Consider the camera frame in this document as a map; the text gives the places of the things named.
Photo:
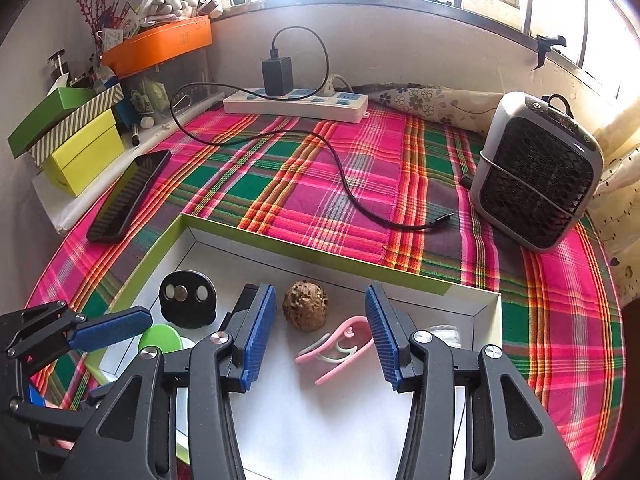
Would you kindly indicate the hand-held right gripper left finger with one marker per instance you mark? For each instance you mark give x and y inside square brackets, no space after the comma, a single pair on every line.
[257,335]

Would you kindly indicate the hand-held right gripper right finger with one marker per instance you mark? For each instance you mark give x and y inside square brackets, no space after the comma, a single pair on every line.
[382,335]

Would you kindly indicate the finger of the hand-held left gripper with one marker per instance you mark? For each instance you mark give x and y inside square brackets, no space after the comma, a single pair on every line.
[37,396]
[110,327]

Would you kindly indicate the pink plastic clip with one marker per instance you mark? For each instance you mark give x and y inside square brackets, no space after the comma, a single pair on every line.
[350,321]

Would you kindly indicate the green-topped white knob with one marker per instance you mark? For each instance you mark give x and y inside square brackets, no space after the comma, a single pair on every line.
[160,337]

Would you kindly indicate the brown walnut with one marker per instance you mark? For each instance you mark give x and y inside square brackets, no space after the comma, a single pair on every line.
[305,305]

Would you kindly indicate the black round disc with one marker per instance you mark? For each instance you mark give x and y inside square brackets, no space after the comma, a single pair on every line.
[187,310]

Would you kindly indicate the green and white cardboard box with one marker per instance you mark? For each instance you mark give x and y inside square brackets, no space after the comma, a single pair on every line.
[310,435]

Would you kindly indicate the white shelf board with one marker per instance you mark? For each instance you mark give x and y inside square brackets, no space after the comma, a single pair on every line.
[65,210]

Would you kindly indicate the black smartphone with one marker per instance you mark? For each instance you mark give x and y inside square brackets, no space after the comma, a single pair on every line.
[127,197]

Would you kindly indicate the pink green plaid blanket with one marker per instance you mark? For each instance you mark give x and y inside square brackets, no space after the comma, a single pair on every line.
[300,185]

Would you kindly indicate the yellow-green cardboard box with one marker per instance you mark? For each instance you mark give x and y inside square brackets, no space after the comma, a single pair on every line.
[85,160]

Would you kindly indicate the striped cardboard box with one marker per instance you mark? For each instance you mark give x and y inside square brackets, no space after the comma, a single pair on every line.
[75,122]

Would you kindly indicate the grey portable heater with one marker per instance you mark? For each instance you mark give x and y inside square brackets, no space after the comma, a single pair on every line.
[535,180]

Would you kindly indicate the dark green box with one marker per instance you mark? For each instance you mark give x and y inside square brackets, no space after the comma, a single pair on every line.
[45,120]

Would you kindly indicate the white power strip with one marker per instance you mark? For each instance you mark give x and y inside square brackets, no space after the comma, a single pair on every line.
[300,107]

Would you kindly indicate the floral cloth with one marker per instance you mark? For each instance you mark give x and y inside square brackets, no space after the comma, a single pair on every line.
[435,102]

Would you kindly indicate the clear plastic storage box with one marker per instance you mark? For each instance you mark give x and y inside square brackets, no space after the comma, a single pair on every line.
[165,95]

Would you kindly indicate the black charger adapter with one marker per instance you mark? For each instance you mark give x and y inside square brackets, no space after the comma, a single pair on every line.
[277,76]

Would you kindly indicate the glass jar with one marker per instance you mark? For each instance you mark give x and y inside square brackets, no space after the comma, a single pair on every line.
[59,67]

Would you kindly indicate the cream heart-print curtain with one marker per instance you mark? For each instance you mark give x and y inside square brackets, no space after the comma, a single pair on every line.
[617,200]

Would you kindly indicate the orange box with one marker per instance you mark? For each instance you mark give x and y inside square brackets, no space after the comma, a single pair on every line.
[155,45]

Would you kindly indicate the white gloves bundle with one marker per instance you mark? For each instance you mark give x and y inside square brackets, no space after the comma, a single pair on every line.
[170,5]

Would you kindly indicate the black window latch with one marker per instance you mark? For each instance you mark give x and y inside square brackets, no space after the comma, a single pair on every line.
[547,42]

